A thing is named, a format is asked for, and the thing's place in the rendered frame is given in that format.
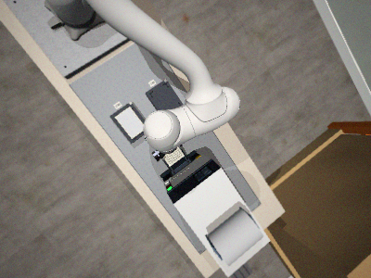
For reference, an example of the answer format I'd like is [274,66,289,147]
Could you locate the white cylinder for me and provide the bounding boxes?
[208,208,263,266]

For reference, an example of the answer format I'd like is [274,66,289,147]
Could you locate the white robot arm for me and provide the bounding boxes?
[45,0,240,154]

